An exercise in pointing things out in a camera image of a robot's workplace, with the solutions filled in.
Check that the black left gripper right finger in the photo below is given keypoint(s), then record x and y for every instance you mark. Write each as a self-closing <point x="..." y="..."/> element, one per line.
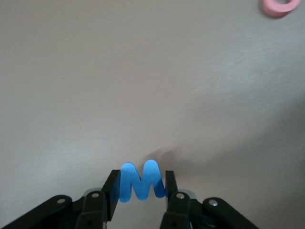
<point x="178" y="210"/>

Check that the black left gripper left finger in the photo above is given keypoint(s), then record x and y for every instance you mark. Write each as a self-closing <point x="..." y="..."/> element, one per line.
<point x="95" y="210"/>

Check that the blue foam capital M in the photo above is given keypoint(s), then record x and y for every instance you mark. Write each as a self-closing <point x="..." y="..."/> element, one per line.
<point x="140" y="188"/>

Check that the red foam capital Q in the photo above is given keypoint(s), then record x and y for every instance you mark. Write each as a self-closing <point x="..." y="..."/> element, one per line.
<point x="269" y="9"/>

